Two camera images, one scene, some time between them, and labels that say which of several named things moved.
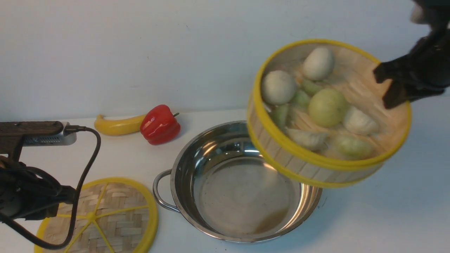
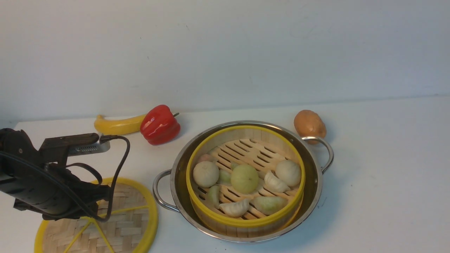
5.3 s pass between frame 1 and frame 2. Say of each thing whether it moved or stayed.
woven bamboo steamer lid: stayed
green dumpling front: moved
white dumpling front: moved
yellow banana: stayed
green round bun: moved
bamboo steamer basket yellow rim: moved
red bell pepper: stayed
